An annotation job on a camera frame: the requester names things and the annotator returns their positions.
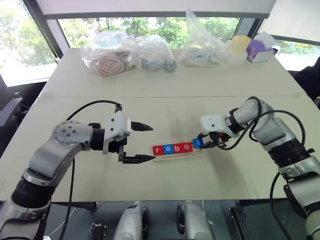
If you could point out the wide white roller blind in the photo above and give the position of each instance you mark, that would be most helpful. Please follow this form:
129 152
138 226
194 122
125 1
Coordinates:
160 6

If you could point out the black table frame bar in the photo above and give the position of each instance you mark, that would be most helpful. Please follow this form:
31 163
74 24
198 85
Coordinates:
85 205

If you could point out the narrow white roller blind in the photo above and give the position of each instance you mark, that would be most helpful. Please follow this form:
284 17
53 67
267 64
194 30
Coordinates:
295 17

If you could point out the tall clear plastic bag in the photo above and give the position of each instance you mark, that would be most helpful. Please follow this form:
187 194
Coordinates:
197 55

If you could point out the blue t letter block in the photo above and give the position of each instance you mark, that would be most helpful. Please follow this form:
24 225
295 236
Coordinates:
197 143

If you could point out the black slanted bar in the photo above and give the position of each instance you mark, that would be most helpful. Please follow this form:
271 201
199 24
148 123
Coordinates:
237 222

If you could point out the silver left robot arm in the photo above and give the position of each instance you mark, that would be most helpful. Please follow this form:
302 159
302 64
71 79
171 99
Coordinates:
67 132

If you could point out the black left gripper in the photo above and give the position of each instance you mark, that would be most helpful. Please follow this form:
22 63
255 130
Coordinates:
116 147

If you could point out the plastic bag with grey items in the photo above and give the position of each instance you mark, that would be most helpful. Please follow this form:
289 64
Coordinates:
155 62

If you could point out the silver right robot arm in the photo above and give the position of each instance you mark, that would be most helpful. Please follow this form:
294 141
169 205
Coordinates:
270 127

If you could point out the red r letter block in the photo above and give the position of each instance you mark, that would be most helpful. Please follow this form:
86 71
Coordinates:
157 150

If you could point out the translucent container with yellow lid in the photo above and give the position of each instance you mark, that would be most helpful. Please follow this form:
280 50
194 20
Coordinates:
237 45

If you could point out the blue o letter block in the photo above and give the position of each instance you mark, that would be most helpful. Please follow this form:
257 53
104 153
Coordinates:
168 149

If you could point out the silver rounded leg shell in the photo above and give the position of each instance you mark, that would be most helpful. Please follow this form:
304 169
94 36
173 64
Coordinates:
196 222
130 222

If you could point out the black office chair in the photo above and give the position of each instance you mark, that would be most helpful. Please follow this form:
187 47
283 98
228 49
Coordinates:
11 107

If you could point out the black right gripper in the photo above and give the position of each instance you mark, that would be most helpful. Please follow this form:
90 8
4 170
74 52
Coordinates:
218 139

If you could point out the red o letter block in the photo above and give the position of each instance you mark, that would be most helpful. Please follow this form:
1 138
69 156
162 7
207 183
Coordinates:
186 147

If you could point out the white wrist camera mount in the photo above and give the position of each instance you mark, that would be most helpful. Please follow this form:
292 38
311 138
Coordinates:
212 122
117 122

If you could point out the purple and white box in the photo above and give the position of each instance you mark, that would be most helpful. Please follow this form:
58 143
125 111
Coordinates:
256 48

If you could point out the small black bracket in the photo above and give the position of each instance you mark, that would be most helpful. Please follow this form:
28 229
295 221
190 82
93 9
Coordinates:
99 230

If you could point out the red b letter block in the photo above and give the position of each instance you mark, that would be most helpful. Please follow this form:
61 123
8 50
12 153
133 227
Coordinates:
177 148

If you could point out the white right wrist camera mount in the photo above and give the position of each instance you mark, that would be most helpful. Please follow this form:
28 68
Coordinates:
212 122

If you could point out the person in dark clothing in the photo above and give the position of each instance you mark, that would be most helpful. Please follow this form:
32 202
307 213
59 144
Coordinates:
310 80

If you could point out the plastic bag with pink items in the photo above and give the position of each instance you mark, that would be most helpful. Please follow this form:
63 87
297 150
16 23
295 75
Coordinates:
107 63

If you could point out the wooden letter tray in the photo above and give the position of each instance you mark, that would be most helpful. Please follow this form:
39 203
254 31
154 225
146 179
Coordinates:
175 157

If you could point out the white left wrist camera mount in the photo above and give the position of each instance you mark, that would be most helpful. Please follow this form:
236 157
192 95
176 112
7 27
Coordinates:
117 122

